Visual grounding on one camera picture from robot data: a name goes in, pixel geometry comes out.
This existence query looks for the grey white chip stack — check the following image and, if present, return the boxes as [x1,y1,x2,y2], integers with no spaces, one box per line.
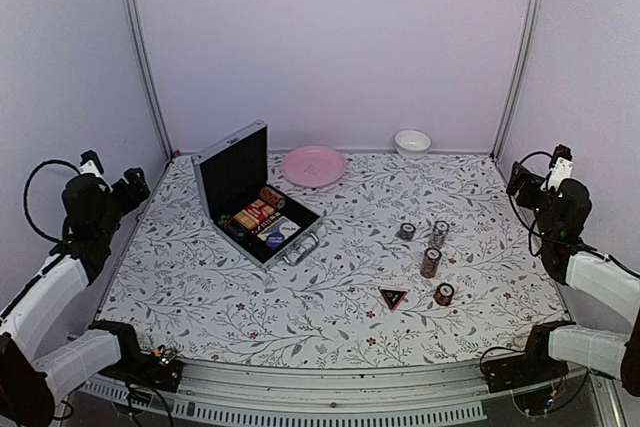
[429,220,450,250]

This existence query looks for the aluminium poker case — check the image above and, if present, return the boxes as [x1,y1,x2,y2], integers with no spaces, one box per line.
[192,120,321,269]

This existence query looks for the brown tall chip stack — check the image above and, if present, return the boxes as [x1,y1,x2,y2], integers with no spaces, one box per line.
[420,247,442,278]

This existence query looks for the purple black chip stack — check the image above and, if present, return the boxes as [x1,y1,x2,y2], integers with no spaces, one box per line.
[397,222,416,241]

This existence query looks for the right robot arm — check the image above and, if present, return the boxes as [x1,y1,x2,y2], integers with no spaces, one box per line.
[506,157,639,397]

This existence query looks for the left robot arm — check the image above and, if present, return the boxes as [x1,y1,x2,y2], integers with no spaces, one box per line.
[1,161,150,426]

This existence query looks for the Texas Hold'em card box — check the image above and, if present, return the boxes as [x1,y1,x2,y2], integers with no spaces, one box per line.
[234,199,275,230]

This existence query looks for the green chip roll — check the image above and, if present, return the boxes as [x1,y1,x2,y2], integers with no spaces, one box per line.
[217,214,250,242]

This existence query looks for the white bowl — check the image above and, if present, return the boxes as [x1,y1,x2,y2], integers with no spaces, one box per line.
[394,130,431,159]

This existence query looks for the orange short chip stack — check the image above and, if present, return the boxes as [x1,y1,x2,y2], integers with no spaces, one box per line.
[434,283,455,307]

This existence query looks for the red blue chip roll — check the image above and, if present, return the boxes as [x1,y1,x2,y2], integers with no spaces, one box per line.
[259,186,286,210]

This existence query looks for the purple small blind button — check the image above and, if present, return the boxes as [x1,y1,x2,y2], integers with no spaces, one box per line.
[265,232,285,249]

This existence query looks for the white dealer button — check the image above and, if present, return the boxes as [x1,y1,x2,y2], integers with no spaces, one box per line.
[278,220,300,238]

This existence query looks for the black triangle card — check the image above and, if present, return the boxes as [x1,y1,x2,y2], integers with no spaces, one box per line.
[379,288,408,312]

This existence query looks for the pink plate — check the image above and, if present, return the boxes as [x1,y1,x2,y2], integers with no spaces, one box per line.
[281,146,346,188]

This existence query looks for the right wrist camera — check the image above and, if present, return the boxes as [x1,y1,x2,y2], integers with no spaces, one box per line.
[548,144,573,188]

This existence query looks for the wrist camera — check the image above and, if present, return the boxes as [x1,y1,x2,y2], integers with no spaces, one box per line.
[548,144,573,188]
[79,150,104,177]

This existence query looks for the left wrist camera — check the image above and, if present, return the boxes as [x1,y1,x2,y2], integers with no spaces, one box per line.
[79,150,104,177]

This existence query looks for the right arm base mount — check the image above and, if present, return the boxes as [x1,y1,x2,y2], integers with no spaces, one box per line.
[478,347,569,393]

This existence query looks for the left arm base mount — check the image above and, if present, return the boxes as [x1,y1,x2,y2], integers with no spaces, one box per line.
[100,345,184,393]

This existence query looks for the right frame post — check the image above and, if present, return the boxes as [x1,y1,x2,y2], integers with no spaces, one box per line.
[491,0,543,162]

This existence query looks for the frame post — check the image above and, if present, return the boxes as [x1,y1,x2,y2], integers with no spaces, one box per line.
[122,0,174,160]
[491,0,543,162]

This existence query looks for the left frame post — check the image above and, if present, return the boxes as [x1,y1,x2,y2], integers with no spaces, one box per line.
[122,0,174,160]

